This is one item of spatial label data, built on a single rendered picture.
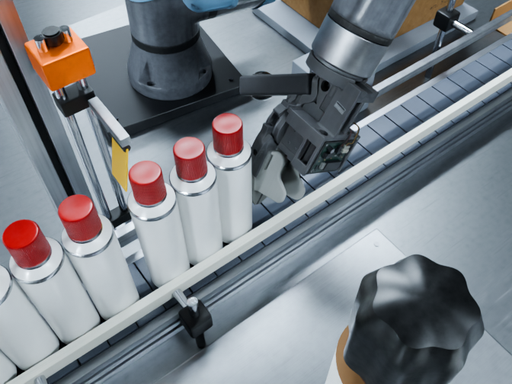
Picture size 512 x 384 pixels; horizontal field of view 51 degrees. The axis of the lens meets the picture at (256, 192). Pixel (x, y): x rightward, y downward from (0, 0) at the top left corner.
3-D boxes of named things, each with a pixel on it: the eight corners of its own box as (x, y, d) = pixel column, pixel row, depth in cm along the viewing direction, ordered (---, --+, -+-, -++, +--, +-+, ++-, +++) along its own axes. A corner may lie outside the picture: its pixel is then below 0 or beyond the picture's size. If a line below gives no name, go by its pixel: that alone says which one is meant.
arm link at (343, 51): (314, 7, 56) (357, 17, 61) (295, 46, 58) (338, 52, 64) (363, 43, 52) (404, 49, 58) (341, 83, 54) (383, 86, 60)
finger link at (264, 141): (247, 178, 64) (277, 117, 60) (239, 171, 65) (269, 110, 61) (273, 175, 68) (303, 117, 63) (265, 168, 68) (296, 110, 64)
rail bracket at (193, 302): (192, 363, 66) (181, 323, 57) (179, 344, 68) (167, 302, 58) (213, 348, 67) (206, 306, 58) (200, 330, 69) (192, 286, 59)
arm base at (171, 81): (140, 109, 91) (132, 62, 83) (120, 56, 100) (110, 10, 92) (223, 88, 95) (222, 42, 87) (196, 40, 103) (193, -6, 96)
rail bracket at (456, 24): (446, 96, 96) (475, 17, 83) (416, 75, 100) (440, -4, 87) (458, 89, 98) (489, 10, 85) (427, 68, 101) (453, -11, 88)
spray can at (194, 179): (200, 276, 68) (182, 174, 52) (177, 250, 71) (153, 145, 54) (232, 254, 70) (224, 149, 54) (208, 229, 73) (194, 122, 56)
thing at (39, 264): (68, 356, 62) (2, 268, 46) (50, 322, 64) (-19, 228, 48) (109, 331, 64) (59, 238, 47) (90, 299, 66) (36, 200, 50)
